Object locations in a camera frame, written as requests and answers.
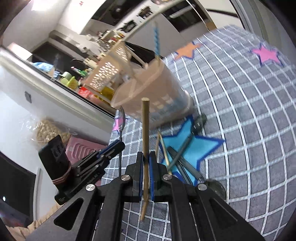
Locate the green plastic basket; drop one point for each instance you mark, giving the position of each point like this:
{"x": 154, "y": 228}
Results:
{"x": 72, "y": 83}

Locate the beige perforated storage cart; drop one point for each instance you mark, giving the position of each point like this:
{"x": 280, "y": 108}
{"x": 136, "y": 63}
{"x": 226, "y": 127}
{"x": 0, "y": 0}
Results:
{"x": 116, "y": 61}

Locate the beige plastic utensil holder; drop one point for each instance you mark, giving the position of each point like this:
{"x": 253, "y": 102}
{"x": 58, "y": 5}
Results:
{"x": 168, "y": 101}

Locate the pink plastic stool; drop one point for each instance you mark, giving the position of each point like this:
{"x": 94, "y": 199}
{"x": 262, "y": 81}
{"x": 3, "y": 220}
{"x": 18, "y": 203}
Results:
{"x": 78, "y": 148}

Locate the wooden chopstick on star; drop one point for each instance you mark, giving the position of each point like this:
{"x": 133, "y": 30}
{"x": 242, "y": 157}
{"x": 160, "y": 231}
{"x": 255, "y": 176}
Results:
{"x": 157, "y": 144}

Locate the bag of dried beans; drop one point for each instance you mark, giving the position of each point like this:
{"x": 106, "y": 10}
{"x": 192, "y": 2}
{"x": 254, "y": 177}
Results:
{"x": 45, "y": 130}

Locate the translucent spoon with black handle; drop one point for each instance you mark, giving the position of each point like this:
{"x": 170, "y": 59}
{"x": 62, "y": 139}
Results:
{"x": 121, "y": 126}

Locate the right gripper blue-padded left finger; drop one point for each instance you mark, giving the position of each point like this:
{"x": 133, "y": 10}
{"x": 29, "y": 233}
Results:
{"x": 138, "y": 175}

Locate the blue patterned chopstick in holder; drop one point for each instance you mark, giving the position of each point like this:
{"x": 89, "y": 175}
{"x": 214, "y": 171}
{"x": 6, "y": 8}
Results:
{"x": 156, "y": 41}

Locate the wooden chopstick in holder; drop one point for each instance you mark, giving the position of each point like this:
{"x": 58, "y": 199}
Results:
{"x": 130, "y": 51}

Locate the wooden chopstick with patterned end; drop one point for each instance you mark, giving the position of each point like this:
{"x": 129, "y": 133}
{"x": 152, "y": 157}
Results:
{"x": 164, "y": 149}

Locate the grey checked star tablecloth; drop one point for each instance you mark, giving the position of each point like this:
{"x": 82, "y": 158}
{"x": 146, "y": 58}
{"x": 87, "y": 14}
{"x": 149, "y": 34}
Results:
{"x": 246, "y": 88}

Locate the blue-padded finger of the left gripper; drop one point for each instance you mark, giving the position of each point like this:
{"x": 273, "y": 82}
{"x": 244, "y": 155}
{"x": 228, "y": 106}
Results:
{"x": 112, "y": 150}

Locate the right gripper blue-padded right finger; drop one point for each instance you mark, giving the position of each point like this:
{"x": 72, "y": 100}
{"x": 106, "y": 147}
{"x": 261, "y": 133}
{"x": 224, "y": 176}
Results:
{"x": 154, "y": 176}

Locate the dark translucent fork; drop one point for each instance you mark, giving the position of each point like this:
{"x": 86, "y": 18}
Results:
{"x": 196, "y": 128}

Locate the plain wooden chopstick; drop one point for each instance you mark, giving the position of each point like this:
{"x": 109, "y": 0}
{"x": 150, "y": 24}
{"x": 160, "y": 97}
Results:
{"x": 145, "y": 142}

